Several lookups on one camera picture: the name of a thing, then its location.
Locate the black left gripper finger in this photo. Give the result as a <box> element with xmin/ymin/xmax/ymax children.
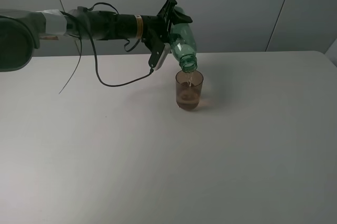
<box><xmin>171</xmin><ymin>10</ymin><xmax>192</xmax><ymax>24</ymax></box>
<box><xmin>157</xmin><ymin>0</ymin><xmax>176</xmax><ymax>38</ymax></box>

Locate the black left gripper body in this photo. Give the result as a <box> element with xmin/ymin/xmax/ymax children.
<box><xmin>136</xmin><ymin>15</ymin><xmax>168</xmax><ymax>67</ymax></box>

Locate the green transparent plastic bottle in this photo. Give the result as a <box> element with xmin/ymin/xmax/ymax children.
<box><xmin>169</xmin><ymin>6</ymin><xmax>197</xmax><ymax>73</ymax></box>

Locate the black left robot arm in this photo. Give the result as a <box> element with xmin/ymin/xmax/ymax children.
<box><xmin>1</xmin><ymin>0</ymin><xmax>192</xmax><ymax>72</ymax></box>

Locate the pink transparent plastic cup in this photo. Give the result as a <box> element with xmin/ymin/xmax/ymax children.
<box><xmin>175</xmin><ymin>71</ymin><xmax>204</xmax><ymax>111</ymax></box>

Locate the black camera cable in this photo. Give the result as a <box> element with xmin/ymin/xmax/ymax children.
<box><xmin>58</xmin><ymin>2</ymin><xmax>155</xmax><ymax>95</ymax></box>

